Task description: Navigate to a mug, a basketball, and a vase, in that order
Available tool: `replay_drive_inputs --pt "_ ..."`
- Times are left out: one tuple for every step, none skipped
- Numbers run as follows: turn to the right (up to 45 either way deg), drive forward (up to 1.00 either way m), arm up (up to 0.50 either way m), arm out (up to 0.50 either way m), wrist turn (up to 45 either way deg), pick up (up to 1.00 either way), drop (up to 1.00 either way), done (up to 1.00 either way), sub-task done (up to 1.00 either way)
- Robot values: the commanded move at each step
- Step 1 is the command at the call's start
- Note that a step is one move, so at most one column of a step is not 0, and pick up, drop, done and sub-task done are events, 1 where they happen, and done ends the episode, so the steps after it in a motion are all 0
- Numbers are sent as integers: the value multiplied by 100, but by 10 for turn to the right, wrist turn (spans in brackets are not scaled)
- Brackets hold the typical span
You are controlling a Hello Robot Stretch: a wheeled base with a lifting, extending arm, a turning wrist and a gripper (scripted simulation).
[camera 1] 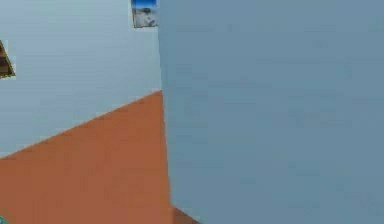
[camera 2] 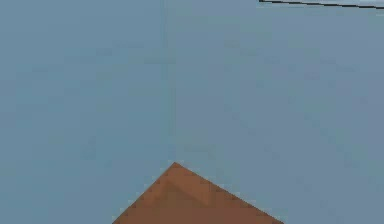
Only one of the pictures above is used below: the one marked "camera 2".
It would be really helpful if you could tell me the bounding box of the black framed window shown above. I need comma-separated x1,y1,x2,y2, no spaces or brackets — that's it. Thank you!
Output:
258,0,384,10

